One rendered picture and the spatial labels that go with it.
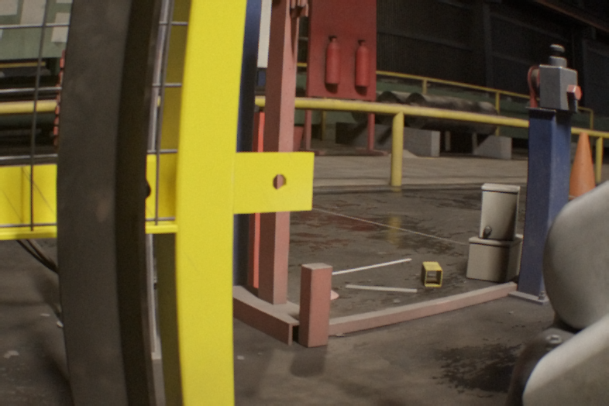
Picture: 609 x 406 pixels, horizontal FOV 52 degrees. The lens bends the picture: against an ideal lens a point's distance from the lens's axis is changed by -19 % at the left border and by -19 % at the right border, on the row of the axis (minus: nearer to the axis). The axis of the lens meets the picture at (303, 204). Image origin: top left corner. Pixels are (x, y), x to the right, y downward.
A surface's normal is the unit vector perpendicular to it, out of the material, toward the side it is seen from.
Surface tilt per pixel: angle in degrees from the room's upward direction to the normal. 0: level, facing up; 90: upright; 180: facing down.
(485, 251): 90
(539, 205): 90
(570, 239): 90
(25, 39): 90
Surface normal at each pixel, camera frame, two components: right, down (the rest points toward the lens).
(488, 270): -0.56, 0.08
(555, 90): -0.83, 0.04
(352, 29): 0.56, 0.13
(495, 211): -0.33, 0.11
